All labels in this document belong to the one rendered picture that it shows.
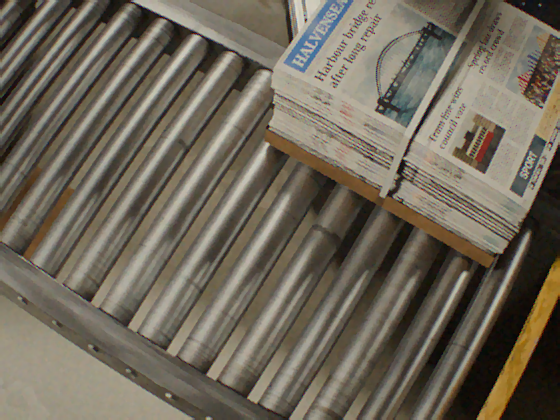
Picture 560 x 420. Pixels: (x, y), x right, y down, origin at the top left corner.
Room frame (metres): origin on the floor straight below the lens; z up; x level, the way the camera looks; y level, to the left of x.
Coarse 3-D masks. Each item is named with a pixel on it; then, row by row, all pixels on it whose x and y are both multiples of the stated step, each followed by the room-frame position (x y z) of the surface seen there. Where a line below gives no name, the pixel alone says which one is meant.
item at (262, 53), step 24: (120, 0) 0.84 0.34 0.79; (144, 0) 0.84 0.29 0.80; (168, 0) 0.85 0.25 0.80; (144, 24) 0.83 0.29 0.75; (192, 24) 0.81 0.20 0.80; (216, 24) 0.81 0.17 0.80; (168, 48) 0.81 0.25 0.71; (216, 48) 0.78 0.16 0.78; (240, 48) 0.78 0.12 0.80; (264, 48) 0.78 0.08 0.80; (528, 216) 0.60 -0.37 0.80; (552, 216) 0.61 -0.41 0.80; (552, 240) 0.58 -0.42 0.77; (552, 264) 0.57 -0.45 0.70
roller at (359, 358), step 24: (408, 240) 0.53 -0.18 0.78; (432, 240) 0.53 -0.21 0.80; (408, 264) 0.49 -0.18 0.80; (384, 288) 0.45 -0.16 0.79; (408, 288) 0.45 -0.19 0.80; (384, 312) 0.41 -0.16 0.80; (360, 336) 0.37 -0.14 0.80; (384, 336) 0.38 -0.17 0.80; (360, 360) 0.33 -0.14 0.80; (336, 384) 0.29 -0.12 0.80; (360, 384) 0.30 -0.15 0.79; (312, 408) 0.25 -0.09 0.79; (336, 408) 0.26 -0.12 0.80
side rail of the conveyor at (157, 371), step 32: (0, 256) 0.36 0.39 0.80; (0, 288) 0.33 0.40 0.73; (32, 288) 0.33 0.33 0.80; (64, 288) 0.34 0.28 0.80; (64, 320) 0.30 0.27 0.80; (96, 320) 0.31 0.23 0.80; (96, 352) 0.27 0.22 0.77; (128, 352) 0.27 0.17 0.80; (160, 352) 0.29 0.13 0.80; (160, 384) 0.24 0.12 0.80; (192, 384) 0.25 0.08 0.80; (192, 416) 0.22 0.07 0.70; (224, 416) 0.22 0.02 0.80; (256, 416) 0.23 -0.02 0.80
